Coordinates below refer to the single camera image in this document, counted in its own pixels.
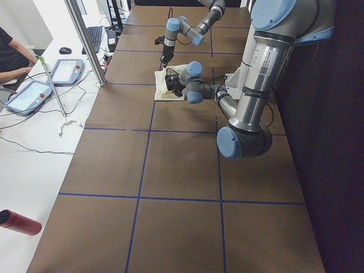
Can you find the blue teach pendant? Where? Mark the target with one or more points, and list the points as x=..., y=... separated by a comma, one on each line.
x=67, y=72
x=30, y=98

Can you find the near blue teach pendant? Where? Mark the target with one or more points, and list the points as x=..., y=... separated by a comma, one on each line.
x=30, y=98

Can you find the far blue teach pendant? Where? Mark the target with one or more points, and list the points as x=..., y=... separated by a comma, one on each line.
x=67, y=72

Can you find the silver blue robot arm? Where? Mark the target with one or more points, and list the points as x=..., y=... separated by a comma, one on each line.
x=276, y=28
x=195, y=34

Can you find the black computer mouse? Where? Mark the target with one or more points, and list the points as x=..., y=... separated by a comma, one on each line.
x=65, y=51

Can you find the aluminium frame post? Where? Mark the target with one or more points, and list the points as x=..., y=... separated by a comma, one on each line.
x=80, y=27

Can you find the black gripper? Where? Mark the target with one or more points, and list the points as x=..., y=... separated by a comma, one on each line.
x=175, y=84
x=168, y=50

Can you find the black keyboard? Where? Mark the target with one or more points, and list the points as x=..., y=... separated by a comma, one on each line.
x=95, y=35

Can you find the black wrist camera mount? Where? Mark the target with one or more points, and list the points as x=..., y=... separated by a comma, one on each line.
x=159, y=40
x=168, y=79

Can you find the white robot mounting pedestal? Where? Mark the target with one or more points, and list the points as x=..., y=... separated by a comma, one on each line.
x=235, y=81

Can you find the long metal grabber stick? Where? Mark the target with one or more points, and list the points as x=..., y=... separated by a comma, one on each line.
x=67, y=119

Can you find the cream white long-sleeve shirt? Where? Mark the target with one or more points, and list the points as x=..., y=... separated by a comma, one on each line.
x=162, y=94

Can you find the red cylindrical bottle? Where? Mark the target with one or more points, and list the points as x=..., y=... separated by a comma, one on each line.
x=17, y=222

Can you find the seated person in black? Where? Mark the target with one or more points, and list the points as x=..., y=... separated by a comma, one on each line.
x=15, y=60

